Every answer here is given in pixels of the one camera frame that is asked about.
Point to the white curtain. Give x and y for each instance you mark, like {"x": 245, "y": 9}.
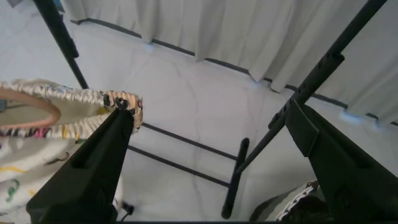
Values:
{"x": 217, "y": 25}

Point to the white laundry basket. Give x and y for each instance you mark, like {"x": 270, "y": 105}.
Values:
{"x": 295, "y": 199}

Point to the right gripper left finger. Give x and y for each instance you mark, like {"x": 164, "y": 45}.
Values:
{"x": 87, "y": 186}

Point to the cream printed shorts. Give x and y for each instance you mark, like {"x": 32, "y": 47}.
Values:
{"x": 31, "y": 155}

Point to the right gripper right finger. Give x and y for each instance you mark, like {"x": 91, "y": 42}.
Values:
{"x": 357, "y": 186}

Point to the pink clothes hanger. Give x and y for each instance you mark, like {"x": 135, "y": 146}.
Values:
{"x": 54, "y": 110}

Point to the black clothes rack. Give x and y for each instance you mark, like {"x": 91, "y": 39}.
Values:
{"x": 235, "y": 180}

